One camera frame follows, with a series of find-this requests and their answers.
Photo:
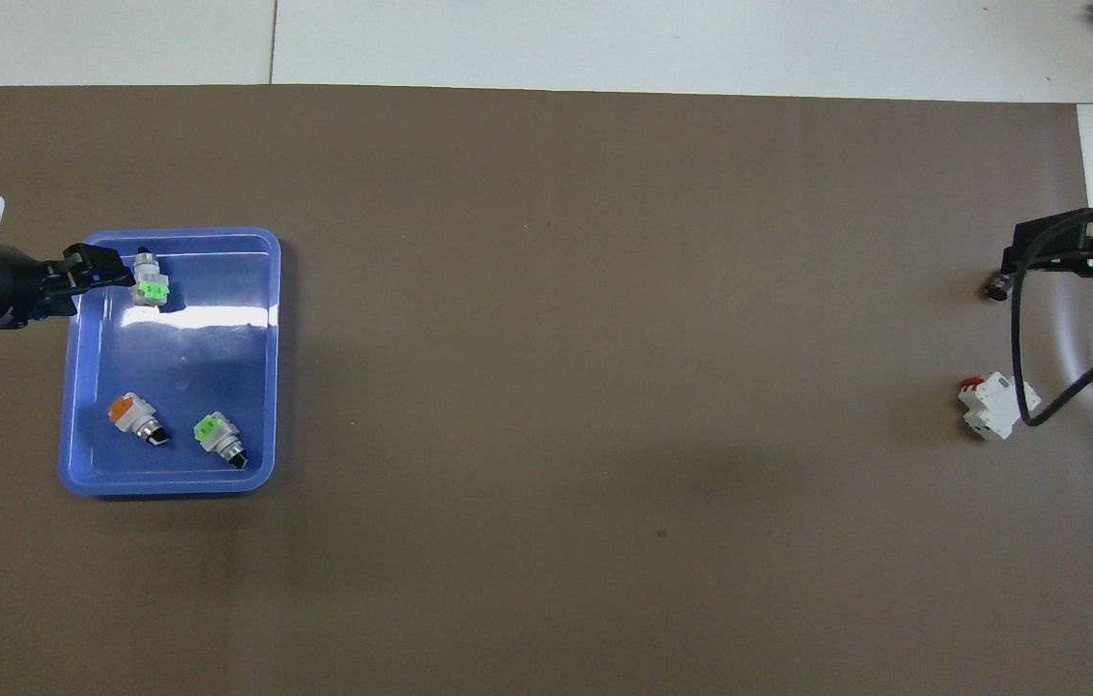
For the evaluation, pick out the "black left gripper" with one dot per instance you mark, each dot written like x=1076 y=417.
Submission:
x=14 y=290

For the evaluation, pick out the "white switch with green cap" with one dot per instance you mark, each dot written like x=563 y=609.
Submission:
x=215 y=432
x=152 y=285

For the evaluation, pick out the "small dark capacitor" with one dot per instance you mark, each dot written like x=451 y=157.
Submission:
x=998 y=288

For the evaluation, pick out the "blue plastic tray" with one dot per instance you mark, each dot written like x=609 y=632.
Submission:
x=188 y=367

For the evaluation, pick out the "white circuit breaker red lever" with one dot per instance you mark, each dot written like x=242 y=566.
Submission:
x=991 y=406

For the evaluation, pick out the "brown table mat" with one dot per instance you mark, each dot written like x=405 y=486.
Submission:
x=604 y=387

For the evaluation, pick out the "white switch with orange cap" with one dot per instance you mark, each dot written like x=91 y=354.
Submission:
x=130 y=414

